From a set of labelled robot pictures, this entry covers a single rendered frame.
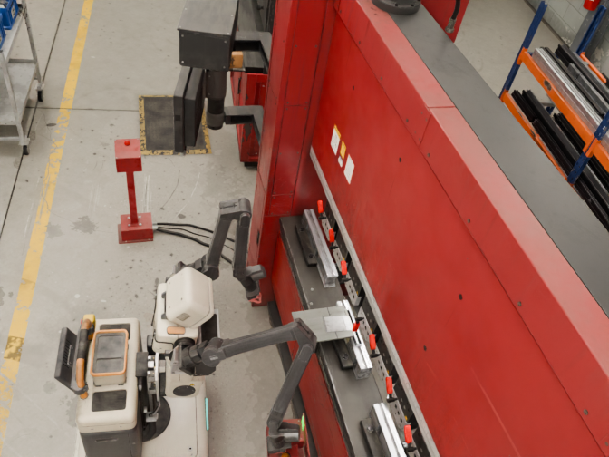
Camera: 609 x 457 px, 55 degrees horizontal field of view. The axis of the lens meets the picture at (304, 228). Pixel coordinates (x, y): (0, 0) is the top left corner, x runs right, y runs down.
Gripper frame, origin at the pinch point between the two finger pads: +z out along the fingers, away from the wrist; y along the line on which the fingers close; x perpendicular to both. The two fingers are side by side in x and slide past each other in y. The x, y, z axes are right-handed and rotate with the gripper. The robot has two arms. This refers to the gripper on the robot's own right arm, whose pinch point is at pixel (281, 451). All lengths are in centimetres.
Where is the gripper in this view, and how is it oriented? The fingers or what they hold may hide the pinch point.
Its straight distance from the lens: 269.3
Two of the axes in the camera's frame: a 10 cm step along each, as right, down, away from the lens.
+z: 1.1, 6.8, 7.3
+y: 9.9, -1.6, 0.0
